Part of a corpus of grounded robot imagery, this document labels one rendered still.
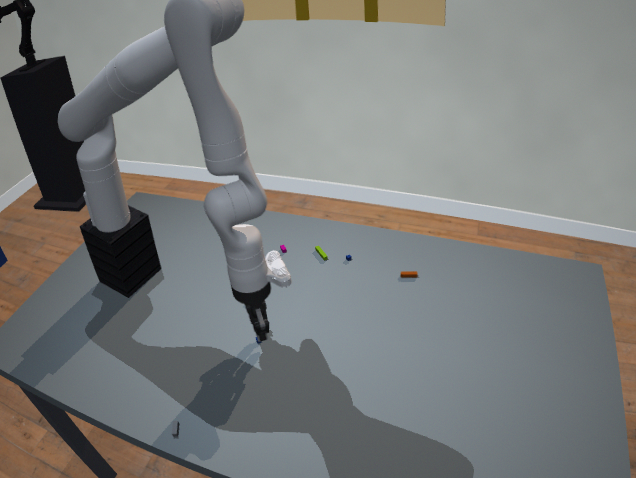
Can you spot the lime green rod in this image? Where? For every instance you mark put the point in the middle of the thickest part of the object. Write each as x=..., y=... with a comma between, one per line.
x=321, y=253

